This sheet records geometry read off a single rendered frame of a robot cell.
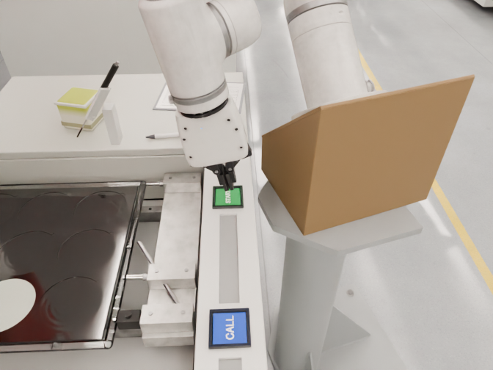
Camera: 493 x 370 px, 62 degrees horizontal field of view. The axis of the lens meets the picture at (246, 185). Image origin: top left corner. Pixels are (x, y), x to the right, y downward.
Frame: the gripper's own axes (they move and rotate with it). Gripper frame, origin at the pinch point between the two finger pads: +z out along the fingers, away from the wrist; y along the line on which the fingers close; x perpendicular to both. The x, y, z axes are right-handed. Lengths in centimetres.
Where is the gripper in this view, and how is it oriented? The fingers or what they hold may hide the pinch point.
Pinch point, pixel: (227, 177)
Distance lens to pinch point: 72.4
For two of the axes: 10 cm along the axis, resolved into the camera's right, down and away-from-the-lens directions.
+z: 2.0, 7.3, 6.6
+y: 9.8, -1.8, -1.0
